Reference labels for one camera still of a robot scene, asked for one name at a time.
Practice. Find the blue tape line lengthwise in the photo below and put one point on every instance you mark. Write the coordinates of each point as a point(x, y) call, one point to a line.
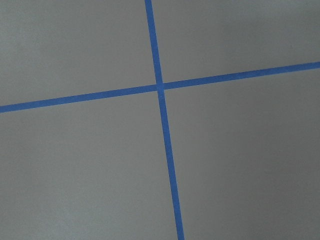
point(164, 120)

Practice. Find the blue tape line crosswise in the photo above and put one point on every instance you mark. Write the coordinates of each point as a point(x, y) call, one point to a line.
point(153, 88)

